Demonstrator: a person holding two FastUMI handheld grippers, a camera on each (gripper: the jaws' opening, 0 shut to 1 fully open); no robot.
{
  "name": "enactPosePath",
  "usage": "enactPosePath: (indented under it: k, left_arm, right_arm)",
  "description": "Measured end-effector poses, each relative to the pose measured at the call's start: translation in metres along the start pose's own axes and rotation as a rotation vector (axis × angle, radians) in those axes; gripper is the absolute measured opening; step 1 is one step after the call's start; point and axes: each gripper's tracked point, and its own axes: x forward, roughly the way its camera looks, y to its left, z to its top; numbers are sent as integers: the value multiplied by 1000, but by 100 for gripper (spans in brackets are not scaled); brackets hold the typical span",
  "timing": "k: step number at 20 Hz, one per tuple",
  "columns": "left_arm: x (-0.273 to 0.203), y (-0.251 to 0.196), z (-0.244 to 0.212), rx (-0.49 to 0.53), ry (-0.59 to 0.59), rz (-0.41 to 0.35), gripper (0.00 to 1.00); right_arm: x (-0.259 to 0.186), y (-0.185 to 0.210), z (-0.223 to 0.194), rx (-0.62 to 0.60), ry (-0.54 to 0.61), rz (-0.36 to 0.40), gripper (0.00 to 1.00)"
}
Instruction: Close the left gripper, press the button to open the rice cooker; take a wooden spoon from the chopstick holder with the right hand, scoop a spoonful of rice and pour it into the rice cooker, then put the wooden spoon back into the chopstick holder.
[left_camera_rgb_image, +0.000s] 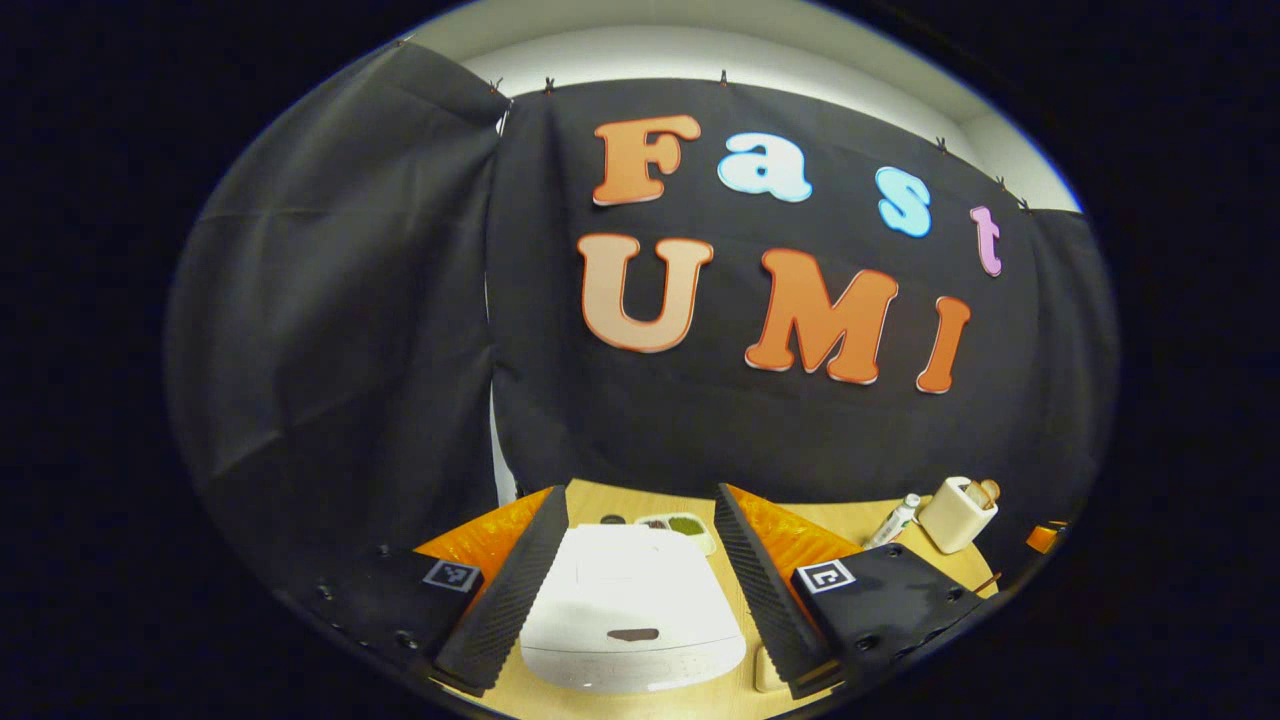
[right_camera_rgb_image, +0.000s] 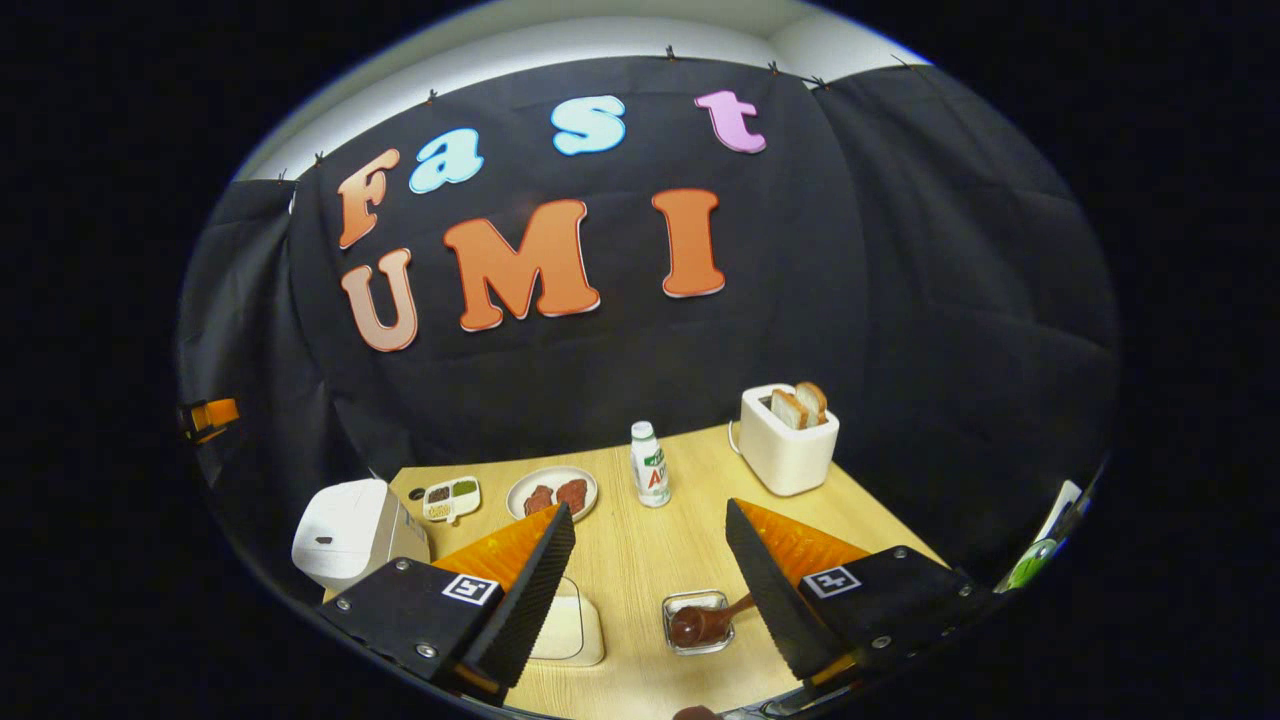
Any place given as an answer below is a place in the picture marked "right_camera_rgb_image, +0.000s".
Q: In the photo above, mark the white rice cooker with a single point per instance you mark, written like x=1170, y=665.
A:
x=345, y=530

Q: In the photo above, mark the white and green sheet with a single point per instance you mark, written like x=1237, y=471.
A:
x=1035, y=560

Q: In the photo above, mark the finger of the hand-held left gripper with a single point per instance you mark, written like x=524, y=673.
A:
x=215, y=415

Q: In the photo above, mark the white drink bottle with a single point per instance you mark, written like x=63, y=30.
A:
x=651, y=475

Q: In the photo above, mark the white toaster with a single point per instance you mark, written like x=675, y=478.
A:
x=790, y=460

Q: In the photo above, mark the white round plate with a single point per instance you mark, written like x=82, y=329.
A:
x=550, y=474

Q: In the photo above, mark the white divided seasoning dish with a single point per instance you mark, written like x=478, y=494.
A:
x=450, y=498

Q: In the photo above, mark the black backdrop cloth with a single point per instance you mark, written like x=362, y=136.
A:
x=880, y=280

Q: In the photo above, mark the brown wooden spoon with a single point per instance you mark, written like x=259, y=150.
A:
x=700, y=625

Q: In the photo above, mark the brown meat piece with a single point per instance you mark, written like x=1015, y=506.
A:
x=539, y=500
x=572, y=495

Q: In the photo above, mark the cream rice container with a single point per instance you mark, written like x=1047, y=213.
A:
x=575, y=635

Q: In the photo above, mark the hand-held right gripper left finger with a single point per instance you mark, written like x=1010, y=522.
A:
x=525, y=590

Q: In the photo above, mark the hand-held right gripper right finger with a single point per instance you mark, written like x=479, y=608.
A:
x=768, y=590

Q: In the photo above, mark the clear square chopstick holder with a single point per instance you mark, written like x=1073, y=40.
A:
x=685, y=602

